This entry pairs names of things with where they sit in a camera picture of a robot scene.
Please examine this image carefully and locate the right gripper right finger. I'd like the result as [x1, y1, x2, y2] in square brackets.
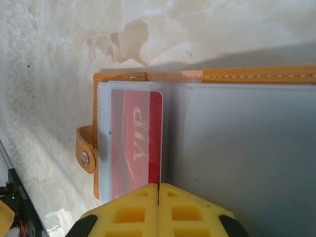
[158, 183, 250, 237]

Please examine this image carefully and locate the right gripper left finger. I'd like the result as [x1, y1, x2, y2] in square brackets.
[65, 184, 158, 237]

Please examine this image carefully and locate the orange leather card holder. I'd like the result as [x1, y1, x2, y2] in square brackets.
[75, 64, 316, 237]

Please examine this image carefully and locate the red VIP card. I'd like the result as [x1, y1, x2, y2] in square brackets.
[110, 88, 164, 201]

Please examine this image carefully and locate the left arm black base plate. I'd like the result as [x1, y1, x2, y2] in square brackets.
[6, 167, 41, 237]

